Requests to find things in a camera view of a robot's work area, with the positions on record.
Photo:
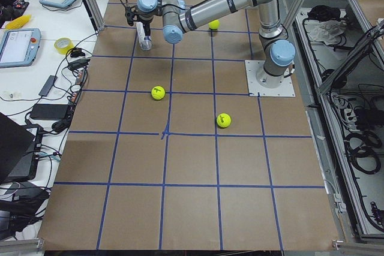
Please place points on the black power brick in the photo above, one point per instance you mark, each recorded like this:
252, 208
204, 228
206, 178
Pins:
49, 112

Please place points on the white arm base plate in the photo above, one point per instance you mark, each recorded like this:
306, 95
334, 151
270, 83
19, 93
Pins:
261, 84

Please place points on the white tennis ball can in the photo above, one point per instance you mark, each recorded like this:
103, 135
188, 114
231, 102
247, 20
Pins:
145, 42

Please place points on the brown paper table cover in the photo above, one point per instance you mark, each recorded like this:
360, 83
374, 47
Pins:
144, 174

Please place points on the black laptop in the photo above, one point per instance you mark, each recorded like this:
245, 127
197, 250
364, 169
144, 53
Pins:
20, 145

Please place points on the crumpled white cloth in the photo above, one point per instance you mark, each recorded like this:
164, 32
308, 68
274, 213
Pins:
328, 32

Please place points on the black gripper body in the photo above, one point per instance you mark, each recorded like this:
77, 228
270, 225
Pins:
146, 22

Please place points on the near teach pendant tablet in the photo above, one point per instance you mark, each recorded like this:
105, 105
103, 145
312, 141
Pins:
19, 47

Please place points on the grey usb hub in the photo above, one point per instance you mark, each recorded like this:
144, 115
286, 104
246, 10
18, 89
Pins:
47, 86

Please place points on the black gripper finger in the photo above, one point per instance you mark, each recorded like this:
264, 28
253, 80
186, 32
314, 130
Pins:
147, 29

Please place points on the tennis ball at left edge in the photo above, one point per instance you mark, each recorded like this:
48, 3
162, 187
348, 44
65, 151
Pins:
214, 25

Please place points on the yellow tape roll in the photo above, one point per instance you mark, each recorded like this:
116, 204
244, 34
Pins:
63, 45

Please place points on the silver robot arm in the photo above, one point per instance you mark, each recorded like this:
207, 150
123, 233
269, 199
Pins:
206, 31

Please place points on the tennis ball behind finger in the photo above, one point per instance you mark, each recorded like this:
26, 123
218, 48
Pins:
223, 120

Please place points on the yellow banana toy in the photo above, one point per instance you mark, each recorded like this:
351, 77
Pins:
18, 22

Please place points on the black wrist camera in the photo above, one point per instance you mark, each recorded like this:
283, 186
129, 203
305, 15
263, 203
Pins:
131, 14

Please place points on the tennis ball with Wilson logo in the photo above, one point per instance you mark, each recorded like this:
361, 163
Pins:
158, 92

